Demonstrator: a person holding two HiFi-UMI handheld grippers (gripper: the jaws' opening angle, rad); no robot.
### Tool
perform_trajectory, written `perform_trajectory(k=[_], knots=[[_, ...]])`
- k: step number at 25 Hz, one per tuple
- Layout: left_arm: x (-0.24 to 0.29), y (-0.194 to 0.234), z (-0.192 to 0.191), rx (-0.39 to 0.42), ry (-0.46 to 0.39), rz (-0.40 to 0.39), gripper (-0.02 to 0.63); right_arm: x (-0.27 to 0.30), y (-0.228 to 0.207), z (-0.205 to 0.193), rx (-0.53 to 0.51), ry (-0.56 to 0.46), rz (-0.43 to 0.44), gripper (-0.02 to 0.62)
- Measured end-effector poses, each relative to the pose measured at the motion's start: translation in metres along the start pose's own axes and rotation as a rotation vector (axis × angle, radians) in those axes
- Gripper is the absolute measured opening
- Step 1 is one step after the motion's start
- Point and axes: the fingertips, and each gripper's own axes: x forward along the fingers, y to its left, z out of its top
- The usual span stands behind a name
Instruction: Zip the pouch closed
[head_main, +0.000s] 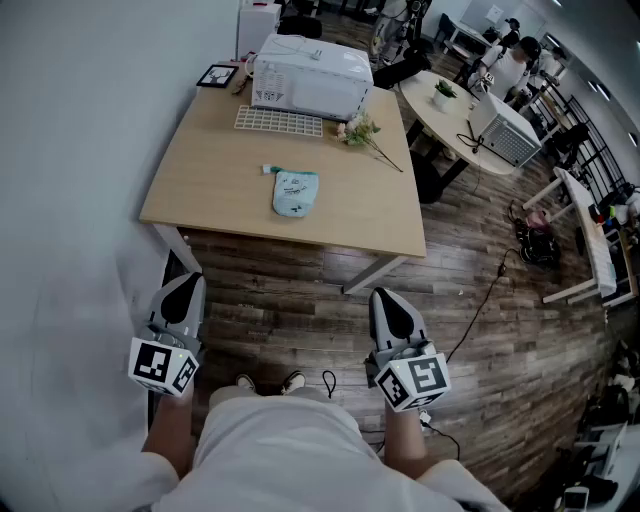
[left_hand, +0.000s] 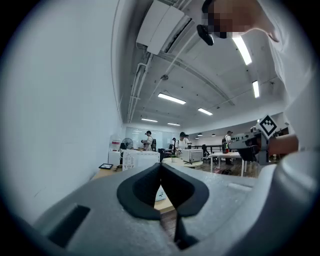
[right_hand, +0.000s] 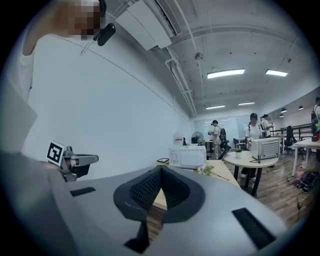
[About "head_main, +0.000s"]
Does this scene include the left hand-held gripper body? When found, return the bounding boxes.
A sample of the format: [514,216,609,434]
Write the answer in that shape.
[128,318,204,399]

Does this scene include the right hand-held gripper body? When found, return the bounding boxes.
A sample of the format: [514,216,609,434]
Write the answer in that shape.
[366,339,453,414]

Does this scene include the light blue printed pouch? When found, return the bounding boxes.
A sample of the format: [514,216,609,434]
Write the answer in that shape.
[259,163,320,220]

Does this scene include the person's right forearm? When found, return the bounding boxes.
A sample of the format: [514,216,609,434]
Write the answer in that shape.
[382,404,429,476]

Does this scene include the person's left forearm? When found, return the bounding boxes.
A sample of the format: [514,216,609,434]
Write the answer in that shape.
[141,389,199,474]

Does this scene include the person's beige shorts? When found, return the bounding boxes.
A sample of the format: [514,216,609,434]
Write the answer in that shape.
[208,384,331,416]

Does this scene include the person's right shoe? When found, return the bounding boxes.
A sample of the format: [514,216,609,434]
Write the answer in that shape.
[280,370,306,396]

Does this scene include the person's white shirt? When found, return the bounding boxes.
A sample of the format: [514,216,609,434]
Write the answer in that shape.
[99,394,511,512]

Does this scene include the artificial pink flower bouquet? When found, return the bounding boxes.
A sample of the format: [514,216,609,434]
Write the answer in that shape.
[335,110,404,174]

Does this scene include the long white table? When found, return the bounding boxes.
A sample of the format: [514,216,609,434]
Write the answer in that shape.
[522,167,639,307]

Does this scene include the white plastic grid rack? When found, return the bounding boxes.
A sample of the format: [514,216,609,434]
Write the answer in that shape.
[234,104,325,137]

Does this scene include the round white table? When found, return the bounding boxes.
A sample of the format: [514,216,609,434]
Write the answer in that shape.
[399,69,519,176]

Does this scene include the white microwave with perforated back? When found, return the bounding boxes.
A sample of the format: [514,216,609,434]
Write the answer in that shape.
[468,92,544,169]

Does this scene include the black framed deer picture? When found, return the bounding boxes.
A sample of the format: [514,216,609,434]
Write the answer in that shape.
[195,63,240,90]

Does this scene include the small potted green plant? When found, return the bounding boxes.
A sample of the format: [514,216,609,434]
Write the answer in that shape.
[432,78,459,111]

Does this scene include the white microwave oven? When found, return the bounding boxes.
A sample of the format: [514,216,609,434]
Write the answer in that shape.
[250,33,375,123]

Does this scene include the black office chair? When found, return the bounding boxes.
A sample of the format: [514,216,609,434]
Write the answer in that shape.
[372,39,434,91]

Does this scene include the black metal rack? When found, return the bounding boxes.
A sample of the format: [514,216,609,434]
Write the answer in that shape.
[537,74,631,201]

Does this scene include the white small cabinet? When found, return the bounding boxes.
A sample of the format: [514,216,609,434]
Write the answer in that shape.
[235,3,282,61]

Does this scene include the small white desk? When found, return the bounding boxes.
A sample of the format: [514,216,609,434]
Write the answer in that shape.
[439,19,494,56]

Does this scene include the black cable with white plug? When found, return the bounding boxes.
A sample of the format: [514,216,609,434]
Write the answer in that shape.
[417,409,461,461]

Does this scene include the long black floor cable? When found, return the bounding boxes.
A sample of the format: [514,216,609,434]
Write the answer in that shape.
[444,247,524,364]

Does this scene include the black microwave power cord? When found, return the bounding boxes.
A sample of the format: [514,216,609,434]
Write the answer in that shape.
[455,130,486,154]

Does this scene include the white microwave power cord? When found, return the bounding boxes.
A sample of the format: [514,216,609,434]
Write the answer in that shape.
[243,35,322,77]

